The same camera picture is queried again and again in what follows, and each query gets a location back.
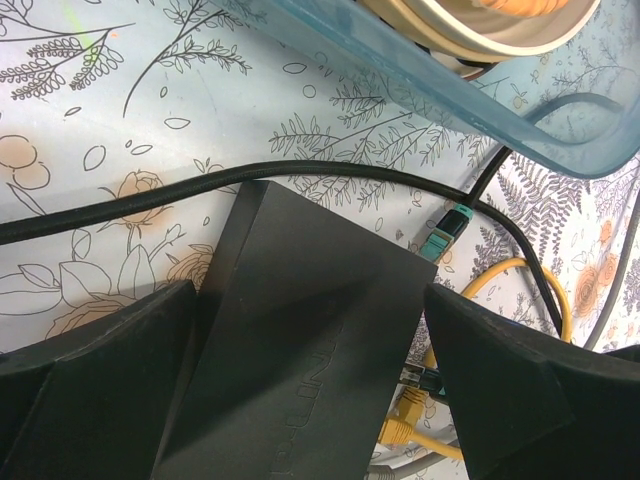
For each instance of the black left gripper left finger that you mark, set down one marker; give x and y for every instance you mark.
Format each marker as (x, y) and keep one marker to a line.
(97, 402)

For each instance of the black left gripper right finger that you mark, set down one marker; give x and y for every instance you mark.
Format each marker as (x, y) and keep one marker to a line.
(529, 406)

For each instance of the black network switch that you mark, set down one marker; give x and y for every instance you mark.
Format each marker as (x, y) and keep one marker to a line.
(306, 320)

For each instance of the teal plastic container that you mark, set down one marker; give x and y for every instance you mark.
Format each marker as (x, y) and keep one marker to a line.
(574, 109)

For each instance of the striped cream bowl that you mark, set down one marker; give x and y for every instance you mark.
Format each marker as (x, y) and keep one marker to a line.
(459, 31)

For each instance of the orange woven coaster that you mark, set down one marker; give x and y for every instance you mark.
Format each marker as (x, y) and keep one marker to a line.
(522, 8)

